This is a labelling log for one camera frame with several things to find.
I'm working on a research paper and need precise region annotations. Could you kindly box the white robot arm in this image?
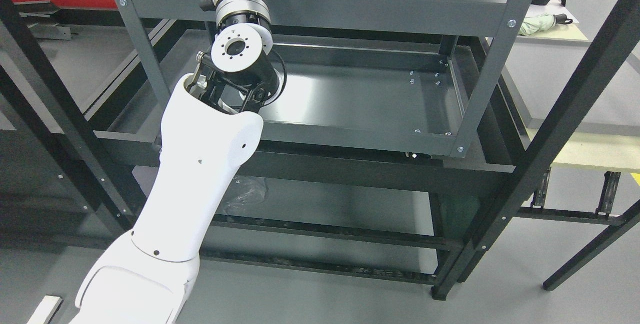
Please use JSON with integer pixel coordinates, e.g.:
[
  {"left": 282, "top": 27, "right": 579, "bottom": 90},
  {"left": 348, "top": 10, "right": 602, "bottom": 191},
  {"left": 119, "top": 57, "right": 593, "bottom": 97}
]
[{"left": 71, "top": 0, "right": 287, "bottom": 324}]

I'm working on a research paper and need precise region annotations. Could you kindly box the dark grey metal shelf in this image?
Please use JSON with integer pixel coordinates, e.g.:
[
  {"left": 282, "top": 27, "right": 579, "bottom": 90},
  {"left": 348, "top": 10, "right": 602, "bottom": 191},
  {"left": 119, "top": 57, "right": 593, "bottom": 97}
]
[{"left": 1, "top": 0, "right": 639, "bottom": 301}]

